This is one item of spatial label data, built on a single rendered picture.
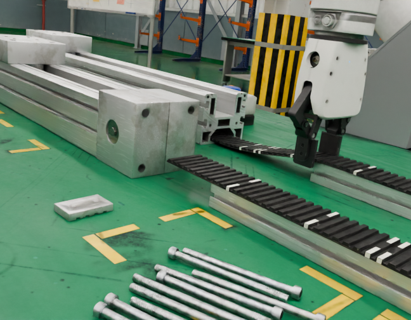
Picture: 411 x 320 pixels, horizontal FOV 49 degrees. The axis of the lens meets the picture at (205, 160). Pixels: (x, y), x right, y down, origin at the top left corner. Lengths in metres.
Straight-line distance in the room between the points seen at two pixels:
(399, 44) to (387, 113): 0.13
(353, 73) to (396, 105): 0.35
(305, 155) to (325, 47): 0.14
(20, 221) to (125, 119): 0.19
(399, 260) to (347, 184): 0.25
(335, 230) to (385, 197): 0.20
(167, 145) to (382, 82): 0.53
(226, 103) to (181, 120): 0.22
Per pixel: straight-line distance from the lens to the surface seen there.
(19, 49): 0.91
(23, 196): 0.52
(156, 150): 0.58
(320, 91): 0.59
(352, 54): 0.62
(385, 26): 1.09
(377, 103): 0.98
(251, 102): 0.94
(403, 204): 0.59
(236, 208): 0.49
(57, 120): 0.74
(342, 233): 0.41
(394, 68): 0.97
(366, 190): 0.61
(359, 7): 0.60
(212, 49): 11.68
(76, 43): 1.24
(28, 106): 0.84
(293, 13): 4.05
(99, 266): 0.38
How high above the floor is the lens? 0.97
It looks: 17 degrees down
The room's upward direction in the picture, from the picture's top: 6 degrees clockwise
